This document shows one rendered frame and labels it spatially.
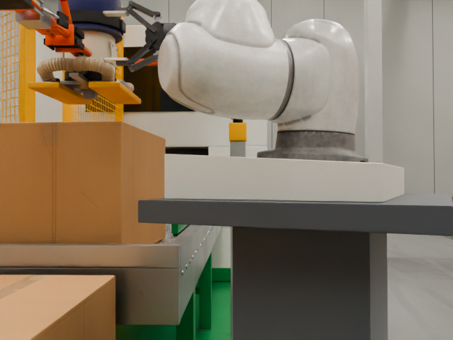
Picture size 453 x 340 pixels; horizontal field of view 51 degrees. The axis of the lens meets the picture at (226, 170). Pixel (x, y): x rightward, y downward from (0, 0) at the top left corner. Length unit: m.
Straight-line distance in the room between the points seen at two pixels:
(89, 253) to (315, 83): 0.77
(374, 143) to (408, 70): 6.55
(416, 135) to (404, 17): 2.46
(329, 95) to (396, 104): 9.62
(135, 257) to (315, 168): 0.68
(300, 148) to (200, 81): 0.23
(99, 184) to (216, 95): 0.65
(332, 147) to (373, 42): 3.50
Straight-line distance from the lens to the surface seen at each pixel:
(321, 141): 0.90
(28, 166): 1.47
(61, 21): 1.35
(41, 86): 1.61
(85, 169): 1.40
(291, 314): 0.89
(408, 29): 10.92
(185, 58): 0.81
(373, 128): 4.24
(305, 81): 0.88
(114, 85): 1.54
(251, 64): 0.83
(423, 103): 10.67
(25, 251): 1.40
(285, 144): 0.92
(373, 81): 4.30
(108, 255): 1.32
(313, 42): 0.92
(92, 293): 1.09
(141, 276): 1.31
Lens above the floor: 0.79
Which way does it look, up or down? 1 degrees up
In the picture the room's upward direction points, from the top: straight up
